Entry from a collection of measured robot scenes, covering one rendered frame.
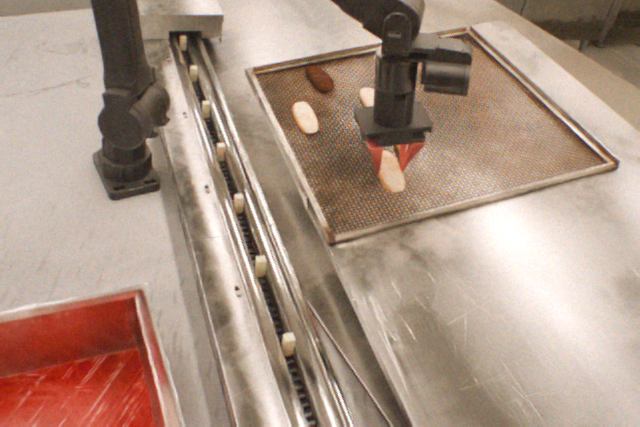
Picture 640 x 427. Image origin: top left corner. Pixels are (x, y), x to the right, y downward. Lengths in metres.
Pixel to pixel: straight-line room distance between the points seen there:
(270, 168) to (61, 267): 0.40
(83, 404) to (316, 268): 0.38
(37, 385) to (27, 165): 0.45
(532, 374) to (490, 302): 0.11
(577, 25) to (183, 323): 3.35
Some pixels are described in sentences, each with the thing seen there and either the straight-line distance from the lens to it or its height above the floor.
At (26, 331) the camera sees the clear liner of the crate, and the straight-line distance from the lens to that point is 0.80.
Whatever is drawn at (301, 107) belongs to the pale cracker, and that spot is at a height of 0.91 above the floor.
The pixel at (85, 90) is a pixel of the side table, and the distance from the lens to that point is 1.36.
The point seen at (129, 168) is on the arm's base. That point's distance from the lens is 1.07.
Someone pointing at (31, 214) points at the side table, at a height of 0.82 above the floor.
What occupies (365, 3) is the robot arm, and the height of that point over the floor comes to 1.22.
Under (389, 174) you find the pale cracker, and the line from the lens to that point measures 0.96.
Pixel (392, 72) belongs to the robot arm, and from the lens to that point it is 0.85.
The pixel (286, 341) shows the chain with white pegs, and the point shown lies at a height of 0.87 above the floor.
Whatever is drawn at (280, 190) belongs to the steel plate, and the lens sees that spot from 1.10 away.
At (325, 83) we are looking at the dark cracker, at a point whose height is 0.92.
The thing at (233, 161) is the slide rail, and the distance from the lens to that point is 1.11.
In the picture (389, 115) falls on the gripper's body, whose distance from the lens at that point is 0.88.
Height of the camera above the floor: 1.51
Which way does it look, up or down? 37 degrees down
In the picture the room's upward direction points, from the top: 10 degrees clockwise
